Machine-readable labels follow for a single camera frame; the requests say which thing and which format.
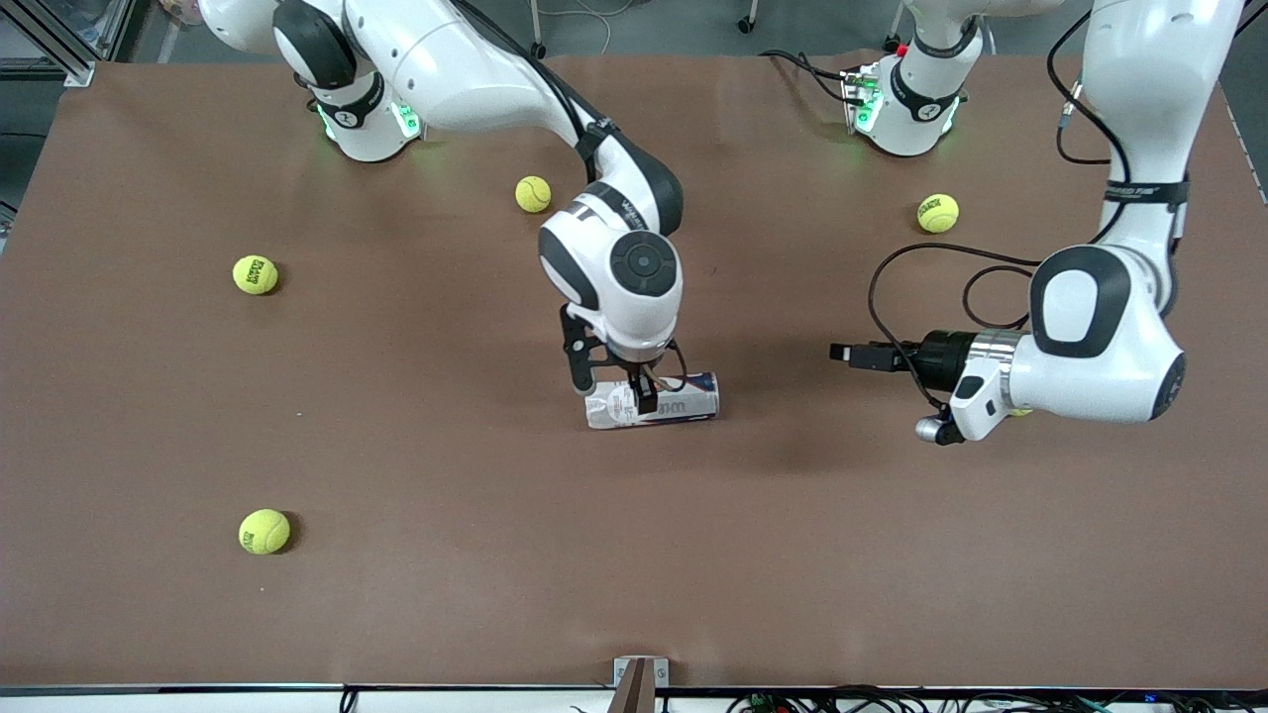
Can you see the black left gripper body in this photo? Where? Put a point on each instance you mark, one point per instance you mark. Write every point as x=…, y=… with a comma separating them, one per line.
x=941, y=356

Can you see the clear tennis ball can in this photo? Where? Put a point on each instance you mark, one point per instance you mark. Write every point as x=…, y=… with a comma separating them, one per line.
x=688, y=401

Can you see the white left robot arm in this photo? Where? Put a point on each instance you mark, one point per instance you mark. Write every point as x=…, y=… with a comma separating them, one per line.
x=1100, y=366

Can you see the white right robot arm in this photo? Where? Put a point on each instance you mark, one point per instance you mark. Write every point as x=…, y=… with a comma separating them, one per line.
x=446, y=59

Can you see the brown table cover sheet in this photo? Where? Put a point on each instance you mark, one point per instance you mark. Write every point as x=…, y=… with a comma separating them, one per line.
x=634, y=555

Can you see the furniture leg with caster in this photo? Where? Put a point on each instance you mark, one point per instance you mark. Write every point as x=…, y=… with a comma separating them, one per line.
x=538, y=48
x=748, y=22

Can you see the grey metal camera mount bracket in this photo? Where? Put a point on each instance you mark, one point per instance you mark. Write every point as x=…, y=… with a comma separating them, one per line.
x=639, y=678

